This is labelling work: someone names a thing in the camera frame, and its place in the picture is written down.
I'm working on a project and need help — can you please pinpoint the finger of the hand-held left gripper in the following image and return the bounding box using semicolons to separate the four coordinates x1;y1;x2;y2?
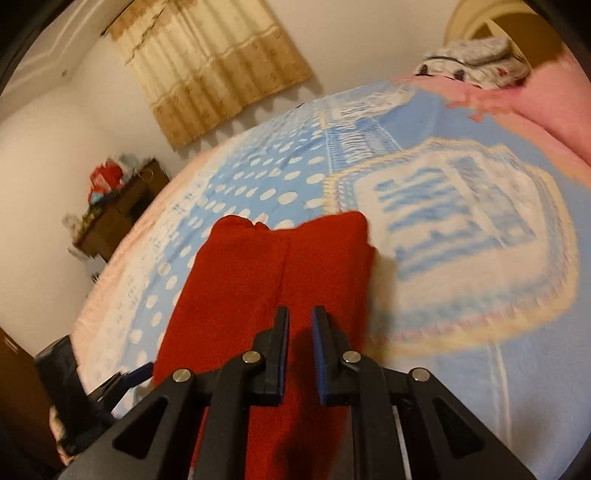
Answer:
85;362;155;409

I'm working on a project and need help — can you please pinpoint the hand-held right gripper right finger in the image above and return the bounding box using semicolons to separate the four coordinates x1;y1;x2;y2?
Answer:
310;305;539;480

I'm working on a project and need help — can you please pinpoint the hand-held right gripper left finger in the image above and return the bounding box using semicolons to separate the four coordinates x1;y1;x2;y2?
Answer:
58;305;291;480

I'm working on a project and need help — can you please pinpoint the red knitted sweater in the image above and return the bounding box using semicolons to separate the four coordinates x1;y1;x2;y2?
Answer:
152;211;377;480

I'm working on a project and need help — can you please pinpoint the brown wooden door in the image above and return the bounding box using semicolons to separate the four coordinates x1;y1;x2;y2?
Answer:
0;327;58;469

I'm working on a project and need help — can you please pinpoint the brown wooden desk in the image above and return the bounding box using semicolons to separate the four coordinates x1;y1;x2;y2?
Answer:
71;158;171;264

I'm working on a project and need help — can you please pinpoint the red gift bag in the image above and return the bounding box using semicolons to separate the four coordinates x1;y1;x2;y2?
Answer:
89;164;125;197

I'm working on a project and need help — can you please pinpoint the blue printed blanket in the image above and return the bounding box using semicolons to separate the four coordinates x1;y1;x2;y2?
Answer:
69;80;591;480

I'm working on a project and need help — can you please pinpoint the beige patterned curtain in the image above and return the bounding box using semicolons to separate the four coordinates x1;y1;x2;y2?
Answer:
106;0;314;151

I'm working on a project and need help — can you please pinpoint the pink ruffled bed sheet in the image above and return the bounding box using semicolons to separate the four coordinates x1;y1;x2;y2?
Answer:
392;74;591;169

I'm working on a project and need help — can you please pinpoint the grey patterned pillow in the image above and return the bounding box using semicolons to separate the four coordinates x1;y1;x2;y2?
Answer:
414;37;532;89

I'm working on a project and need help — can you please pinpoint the cream wooden headboard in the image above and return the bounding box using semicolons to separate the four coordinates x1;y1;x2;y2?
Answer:
445;0;578;70

